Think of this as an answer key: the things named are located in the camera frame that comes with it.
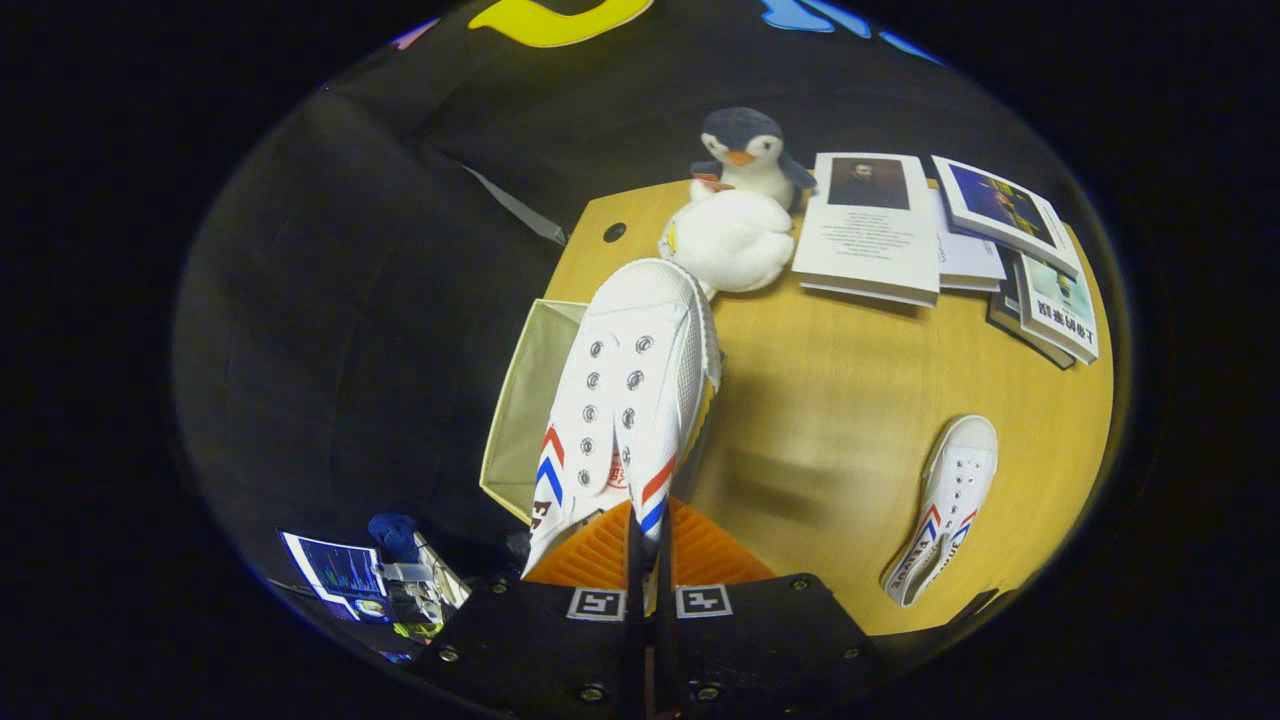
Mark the book with blue picture cover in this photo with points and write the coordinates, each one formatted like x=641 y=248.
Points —
x=1000 y=205

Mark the thin white booklet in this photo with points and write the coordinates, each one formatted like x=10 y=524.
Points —
x=965 y=260

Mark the computer screen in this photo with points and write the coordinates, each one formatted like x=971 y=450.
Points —
x=335 y=575

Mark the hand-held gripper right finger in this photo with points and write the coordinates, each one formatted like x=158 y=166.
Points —
x=750 y=640

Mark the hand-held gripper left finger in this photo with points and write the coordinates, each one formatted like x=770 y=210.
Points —
x=560 y=640

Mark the white duck plush toy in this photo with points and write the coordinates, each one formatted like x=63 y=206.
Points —
x=735 y=240

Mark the dark cover book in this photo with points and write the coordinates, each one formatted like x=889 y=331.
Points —
x=1005 y=315

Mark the penguin plush toy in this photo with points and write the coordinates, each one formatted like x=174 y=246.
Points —
x=750 y=145

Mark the white canvas shoe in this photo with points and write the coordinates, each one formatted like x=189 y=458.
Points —
x=955 y=480
x=640 y=340

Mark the white book with portrait cover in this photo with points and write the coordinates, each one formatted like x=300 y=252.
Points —
x=865 y=245

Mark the beige fabric storage box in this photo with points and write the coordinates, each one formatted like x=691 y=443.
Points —
x=525 y=400

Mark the blue cloth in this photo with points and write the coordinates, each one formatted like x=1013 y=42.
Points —
x=393 y=535

